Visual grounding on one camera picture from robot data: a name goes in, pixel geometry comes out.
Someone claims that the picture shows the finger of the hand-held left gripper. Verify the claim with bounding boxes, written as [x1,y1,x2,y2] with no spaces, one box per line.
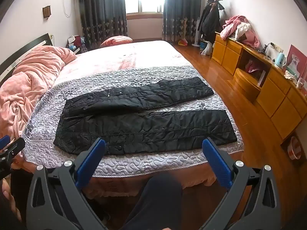
[0,135,26,180]

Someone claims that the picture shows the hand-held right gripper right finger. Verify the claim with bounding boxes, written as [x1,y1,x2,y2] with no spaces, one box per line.
[202,138,281,230]

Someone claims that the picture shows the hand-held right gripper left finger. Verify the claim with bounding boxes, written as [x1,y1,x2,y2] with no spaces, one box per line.
[26,138,113,230]

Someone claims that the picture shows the black quilted pants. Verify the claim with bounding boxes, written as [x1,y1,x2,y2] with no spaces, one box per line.
[53,77,238,155]

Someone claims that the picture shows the person's left hand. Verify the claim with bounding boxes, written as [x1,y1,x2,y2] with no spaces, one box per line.
[0,179,22,221]

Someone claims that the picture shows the grey quilted bedspread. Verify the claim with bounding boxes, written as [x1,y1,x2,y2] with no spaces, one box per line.
[23,66,244,178]

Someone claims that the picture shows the pink fleece blanket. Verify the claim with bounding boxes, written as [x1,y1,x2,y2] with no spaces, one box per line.
[0,45,77,138]

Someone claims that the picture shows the person's leg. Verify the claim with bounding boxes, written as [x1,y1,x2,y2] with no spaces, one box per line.
[120,172,184,230]

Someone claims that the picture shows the pink bowl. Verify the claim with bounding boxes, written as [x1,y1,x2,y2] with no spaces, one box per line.
[287,136,303,160]

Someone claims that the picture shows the long wooden dresser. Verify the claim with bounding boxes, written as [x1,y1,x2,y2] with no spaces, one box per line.
[211,32,307,140]

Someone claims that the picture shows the round wooden stool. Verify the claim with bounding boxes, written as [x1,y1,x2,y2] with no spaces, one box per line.
[234,67,261,99]

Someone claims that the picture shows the dark wooden headboard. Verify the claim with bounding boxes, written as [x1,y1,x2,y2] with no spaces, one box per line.
[0,33,54,82]

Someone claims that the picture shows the pink bag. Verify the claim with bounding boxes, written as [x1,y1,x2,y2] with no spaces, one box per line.
[245,60,264,73]

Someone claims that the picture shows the dark nightstand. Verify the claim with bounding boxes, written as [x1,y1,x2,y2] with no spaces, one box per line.
[71,44,88,54]

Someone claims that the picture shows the white plastic bag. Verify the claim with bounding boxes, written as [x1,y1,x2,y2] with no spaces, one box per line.
[201,41,213,55]

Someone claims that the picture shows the light blue electric kettle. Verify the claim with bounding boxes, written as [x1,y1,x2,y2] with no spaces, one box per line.
[275,52,287,69]

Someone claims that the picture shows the pink pillow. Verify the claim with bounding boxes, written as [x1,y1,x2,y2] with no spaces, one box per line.
[99,35,133,49]

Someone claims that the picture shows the yellow broom with dustpan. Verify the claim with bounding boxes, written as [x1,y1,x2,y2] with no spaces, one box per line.
[178,19,190,46]

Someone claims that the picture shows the framed photo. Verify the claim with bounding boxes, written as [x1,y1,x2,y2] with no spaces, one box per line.
[285,44,307,77]

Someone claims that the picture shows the white standing fan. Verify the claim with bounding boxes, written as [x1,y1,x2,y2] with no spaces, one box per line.
[192,18,203,47]

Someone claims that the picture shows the pile of pink clothes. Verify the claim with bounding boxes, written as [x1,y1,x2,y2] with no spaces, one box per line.
[220,16,261,48]

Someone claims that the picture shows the dark hanging coats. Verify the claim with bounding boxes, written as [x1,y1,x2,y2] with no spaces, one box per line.
[197,0,224,44]

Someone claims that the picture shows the dark patterned curtain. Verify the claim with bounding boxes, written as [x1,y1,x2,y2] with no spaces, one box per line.
[78,0,128,51]
[163,0,201,45]

